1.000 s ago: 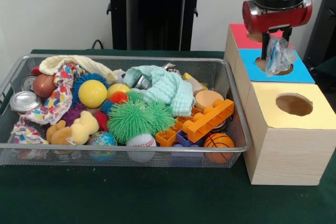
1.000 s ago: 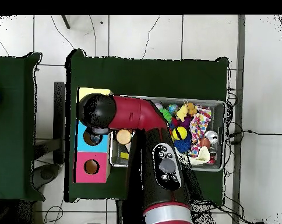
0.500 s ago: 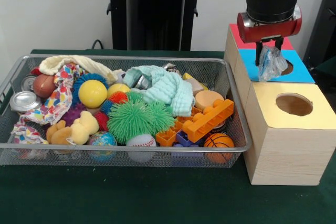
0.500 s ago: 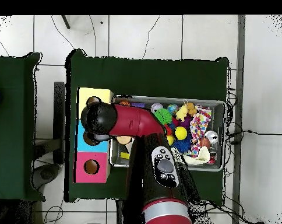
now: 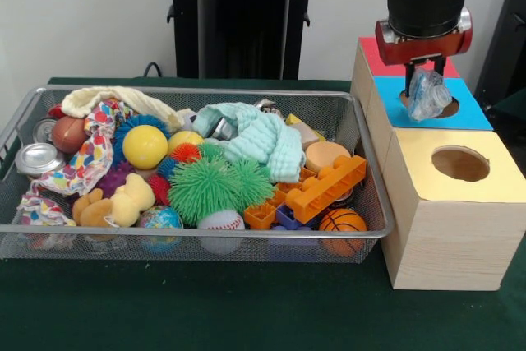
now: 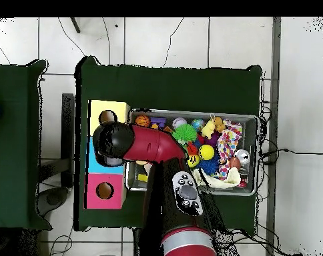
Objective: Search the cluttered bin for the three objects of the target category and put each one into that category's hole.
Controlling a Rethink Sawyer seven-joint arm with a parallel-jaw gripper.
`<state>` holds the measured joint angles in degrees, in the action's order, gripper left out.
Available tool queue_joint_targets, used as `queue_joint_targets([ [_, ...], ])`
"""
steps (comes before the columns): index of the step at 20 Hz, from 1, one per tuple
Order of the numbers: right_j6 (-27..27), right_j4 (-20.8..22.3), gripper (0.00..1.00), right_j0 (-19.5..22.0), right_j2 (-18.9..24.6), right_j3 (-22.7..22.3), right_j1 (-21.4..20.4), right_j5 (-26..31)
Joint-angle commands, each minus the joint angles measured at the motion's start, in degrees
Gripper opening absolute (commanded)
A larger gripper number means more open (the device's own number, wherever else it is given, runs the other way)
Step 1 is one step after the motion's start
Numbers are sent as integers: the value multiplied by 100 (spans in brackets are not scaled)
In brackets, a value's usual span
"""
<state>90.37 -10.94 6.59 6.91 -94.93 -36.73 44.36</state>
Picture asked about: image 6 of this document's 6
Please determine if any wooden box with three holes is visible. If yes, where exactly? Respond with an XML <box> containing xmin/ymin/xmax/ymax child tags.
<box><xmin>83</xmin><ymin>99</ymin><xmax>131</xmax><ymax>210</ymax></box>

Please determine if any green spiky ball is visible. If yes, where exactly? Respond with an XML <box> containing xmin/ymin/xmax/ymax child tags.
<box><xmin>172</xmin><ymin>123</ymin><xmax>198</xmax><ymax>143</ymax></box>

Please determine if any white baseball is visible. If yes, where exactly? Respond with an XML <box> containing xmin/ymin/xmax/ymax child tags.
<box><xmin>172</xmin><ymin>117</ymin><xmax>188</xmax><ymax>130</ymax></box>

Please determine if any orange mini basketball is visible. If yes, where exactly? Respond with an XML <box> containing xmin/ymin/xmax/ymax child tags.
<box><xmin>134</xmin><ymin>115</ymin><xmax>151</xmax><ymax>127</ymax></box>

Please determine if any small yellow ball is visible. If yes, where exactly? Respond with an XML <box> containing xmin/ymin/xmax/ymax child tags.
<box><xmin>186</xmin><ymin>154</ymin><xmax>200</xmax><ymax>168</ymax></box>

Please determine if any globe print ball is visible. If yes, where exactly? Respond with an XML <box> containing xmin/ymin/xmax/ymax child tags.
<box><xmin>191</xmin><ymin>118</ymin><xmax>205</xmax><ymax>131</ymax></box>

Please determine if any large yellow ball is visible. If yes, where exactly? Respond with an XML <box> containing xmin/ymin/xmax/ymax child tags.
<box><xmin>198</xmin><ymin>144</ymin><xmax>215</xmax><ymax>161</ymax></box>

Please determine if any yellow plush duck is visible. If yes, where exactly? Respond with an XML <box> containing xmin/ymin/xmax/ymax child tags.
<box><xmin>200</xmin><ymin>119</ymin><xmax>216</xmax><ymax>140</ymax></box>

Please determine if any dark green table cloth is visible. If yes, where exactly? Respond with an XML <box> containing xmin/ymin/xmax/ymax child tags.
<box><xmin>0</xmin><ymin>59</ymin><xmax>53</xmax><ymax>231</ymax></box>
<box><xmin>73</xmin><ymin>55</ymin><xmax>264</xmax><ymax>232</ymax></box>

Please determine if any colourful dotted cloth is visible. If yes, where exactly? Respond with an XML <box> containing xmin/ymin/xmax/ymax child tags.
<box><xmin>217</xmin><ymin>121</ymin><xmax>243</xmax><ymax>181</ymax></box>

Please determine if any cream cloth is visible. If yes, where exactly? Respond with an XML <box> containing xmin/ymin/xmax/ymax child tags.
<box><xmin>193</xmin><ymin>166</ymin><xmax>241</xmax><ymax>189</ymax></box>

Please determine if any silver drink can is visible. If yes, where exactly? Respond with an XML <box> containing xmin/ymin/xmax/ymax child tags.
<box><xmin>234</xmin><ymin>149</ymin><xmax>251</xmax><ymax>165</ymax></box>

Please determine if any dark metal leg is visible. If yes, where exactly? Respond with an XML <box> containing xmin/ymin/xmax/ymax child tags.
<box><xmin>69</xmin><ymin>17</ymin><xmax>81</xmax><ymax>34</ymax></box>

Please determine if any wire mesh bin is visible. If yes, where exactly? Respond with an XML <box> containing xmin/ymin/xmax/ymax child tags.
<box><xmin>125</xmin><ymin>107</ymin><xmax>260</xmax><ymax>197</ymax></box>

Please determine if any black cable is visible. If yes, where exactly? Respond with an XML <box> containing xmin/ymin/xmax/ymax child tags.
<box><xmin>260</xmin><ymin>148</ymin><xmax>323</xmax><ymax>159</ymax></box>

